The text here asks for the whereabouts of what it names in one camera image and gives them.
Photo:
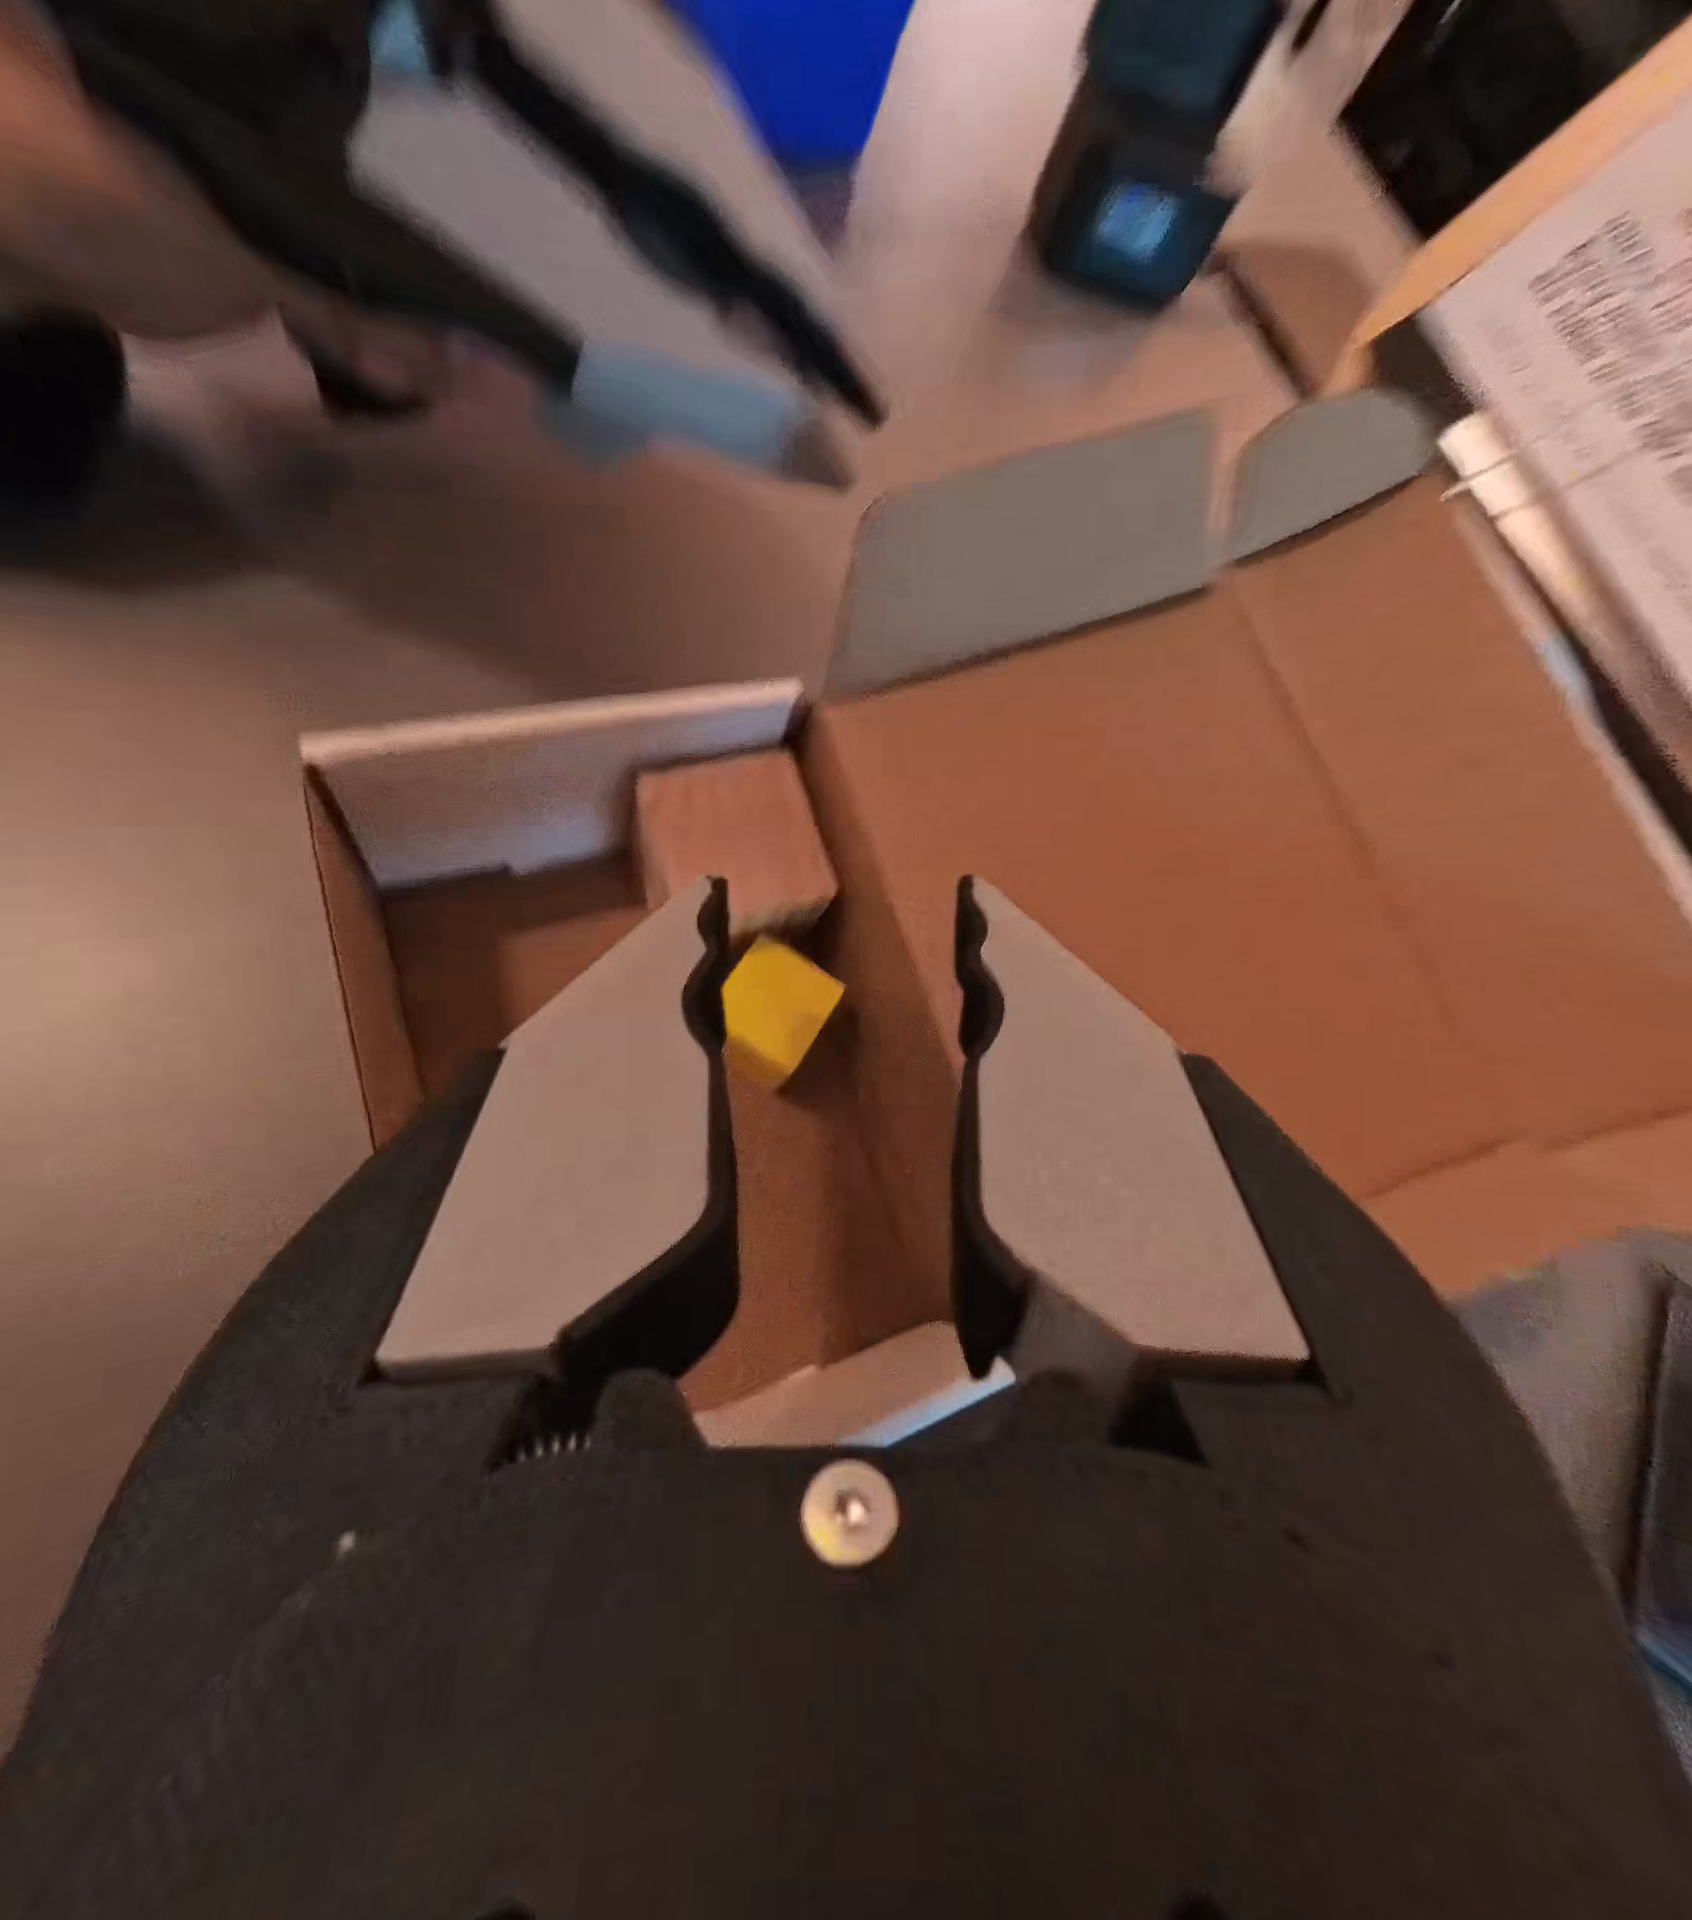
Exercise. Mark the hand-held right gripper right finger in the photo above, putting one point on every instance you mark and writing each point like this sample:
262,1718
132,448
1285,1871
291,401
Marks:
1124,1185

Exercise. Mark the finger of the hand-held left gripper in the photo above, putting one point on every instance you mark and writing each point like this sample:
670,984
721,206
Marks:
516,196
696,136

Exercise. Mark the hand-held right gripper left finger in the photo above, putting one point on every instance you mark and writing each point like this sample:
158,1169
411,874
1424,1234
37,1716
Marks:
562,1185

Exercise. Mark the blue plastic bin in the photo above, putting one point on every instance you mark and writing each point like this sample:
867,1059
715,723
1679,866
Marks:
801,76

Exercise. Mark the small yellow cube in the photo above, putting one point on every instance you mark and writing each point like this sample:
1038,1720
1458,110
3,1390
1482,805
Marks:
775,1006

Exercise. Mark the white cardboard mailer box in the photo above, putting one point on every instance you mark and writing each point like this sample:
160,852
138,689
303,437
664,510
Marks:
1237,840

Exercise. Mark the person's left hand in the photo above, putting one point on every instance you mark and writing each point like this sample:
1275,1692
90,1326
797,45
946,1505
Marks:
67,196

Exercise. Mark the black charging case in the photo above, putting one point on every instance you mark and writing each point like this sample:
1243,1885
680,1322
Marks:
1139,180

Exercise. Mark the black mesh office chair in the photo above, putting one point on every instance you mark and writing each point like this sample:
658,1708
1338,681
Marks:
1506,90

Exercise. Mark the instruction sheet on stand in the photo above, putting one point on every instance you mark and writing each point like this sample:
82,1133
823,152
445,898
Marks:
1536,150

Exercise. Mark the printed instruction sheet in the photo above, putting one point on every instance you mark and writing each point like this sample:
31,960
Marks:
1671,421

